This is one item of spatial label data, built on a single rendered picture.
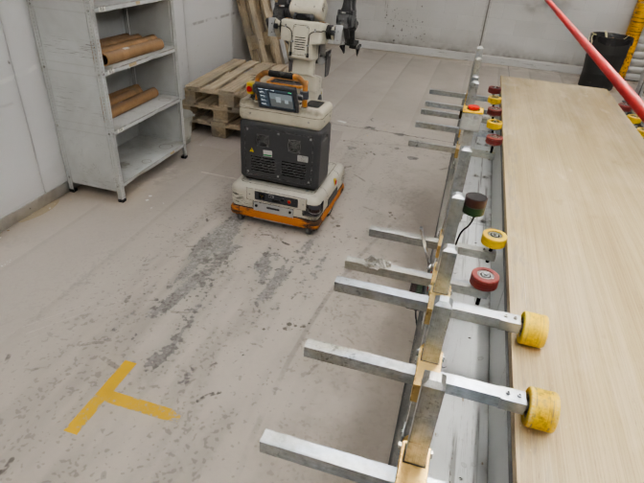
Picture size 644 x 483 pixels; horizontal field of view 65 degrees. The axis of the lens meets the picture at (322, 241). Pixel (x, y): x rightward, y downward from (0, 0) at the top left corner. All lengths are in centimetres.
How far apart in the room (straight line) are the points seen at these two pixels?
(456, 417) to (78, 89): 299
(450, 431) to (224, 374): 122
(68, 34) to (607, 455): 333
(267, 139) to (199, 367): 150
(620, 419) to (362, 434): 116
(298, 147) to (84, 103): 141
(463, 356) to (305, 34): 229
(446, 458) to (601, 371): 43
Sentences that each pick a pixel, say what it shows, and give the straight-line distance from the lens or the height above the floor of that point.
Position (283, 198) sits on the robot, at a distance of 323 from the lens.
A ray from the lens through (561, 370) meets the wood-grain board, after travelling 131.
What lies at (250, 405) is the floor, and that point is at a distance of 225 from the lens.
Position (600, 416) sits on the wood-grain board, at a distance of 125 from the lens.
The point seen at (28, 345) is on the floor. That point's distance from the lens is 275.
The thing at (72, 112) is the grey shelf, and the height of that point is 61.
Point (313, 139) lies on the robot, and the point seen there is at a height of 64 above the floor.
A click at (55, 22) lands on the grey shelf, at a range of 361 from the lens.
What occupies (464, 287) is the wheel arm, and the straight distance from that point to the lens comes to 154.
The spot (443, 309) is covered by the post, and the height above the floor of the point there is 112.
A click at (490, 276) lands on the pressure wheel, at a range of 154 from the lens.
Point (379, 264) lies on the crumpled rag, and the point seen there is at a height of 87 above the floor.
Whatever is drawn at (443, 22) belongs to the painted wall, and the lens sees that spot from 910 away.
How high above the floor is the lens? 173
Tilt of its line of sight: 32 degrees down
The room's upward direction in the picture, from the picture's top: 4 degrees clockwise
